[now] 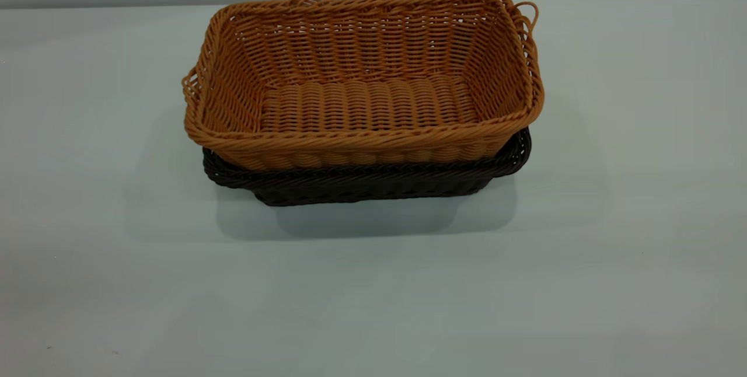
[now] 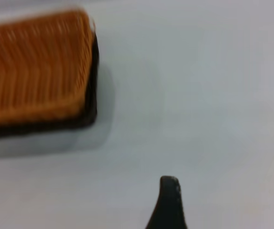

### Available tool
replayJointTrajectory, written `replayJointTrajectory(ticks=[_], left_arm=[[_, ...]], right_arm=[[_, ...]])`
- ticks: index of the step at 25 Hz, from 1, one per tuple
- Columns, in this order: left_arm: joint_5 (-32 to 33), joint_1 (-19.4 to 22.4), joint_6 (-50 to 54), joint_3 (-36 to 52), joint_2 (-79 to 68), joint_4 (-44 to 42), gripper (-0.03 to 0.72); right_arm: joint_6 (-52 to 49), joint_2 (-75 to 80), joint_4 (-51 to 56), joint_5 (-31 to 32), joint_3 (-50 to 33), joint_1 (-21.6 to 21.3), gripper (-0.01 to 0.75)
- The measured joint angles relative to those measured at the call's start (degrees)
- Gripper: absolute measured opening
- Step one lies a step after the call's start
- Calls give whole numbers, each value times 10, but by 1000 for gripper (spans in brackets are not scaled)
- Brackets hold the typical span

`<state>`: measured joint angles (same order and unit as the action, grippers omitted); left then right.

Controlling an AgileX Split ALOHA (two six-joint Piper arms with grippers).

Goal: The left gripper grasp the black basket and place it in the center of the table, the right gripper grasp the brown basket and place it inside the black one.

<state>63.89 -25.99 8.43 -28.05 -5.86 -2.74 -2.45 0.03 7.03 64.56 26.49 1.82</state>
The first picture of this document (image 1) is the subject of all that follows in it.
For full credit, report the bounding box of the black woven rattan basket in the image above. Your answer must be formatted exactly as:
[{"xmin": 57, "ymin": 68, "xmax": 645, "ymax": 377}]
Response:
[{"xmin": 202, "ymin": 127, "xmax": 532, "ymax": 207}]

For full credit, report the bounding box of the orange woven rattan basket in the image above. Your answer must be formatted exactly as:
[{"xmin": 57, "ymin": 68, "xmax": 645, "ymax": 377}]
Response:
[{"xmin": 181, "ymin": 0, "xmax": 545, "ymax": 172}]

